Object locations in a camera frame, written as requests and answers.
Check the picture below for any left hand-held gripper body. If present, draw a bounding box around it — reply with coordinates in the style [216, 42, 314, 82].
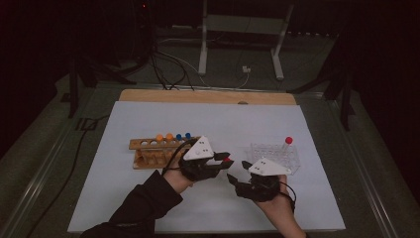
[179, 135, 218, 182]

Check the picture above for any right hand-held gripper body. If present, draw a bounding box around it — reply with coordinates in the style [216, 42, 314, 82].
[234, 157, 292, 203]

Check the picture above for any clear plastic test tube rack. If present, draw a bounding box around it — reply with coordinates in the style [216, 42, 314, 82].
[246, 142, 301, 176]

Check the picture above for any wooden test tube rack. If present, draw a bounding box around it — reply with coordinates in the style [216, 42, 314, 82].
[128, 136, 202, 171]

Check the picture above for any person's left hand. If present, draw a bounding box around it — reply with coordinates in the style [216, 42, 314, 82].
[162, 167, 195, 194]

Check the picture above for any person's right hand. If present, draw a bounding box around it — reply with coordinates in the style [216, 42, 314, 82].
[257, 175, 296, 220]

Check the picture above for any white table sheet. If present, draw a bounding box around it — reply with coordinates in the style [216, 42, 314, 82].
[67, 100, 347, 233]

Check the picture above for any white metal stand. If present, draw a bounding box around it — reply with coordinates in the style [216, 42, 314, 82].
[197, 0, 295, 81]

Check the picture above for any black tripod stand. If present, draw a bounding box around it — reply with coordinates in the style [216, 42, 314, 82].
[66, 54, 137, 119]
[286, 63, 357, 132]

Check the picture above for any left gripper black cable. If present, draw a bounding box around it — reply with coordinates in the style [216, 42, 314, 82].
[160, 137, 200, 177]

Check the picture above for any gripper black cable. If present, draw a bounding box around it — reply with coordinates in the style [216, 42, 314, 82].
[160, 137, 200, 177]
[279, 180, 298, 213]

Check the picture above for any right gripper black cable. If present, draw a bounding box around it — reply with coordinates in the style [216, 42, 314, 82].
[279, 180, 298, 213]

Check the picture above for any bundle of black cables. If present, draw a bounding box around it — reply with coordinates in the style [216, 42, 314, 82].
[149, 46, 196, 91]

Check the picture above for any white cable with plug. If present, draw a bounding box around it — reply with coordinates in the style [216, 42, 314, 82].
[157, 49, 253, 89]

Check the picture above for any black floor cable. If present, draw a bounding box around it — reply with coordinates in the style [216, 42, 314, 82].
[25, 114, 111, 238]

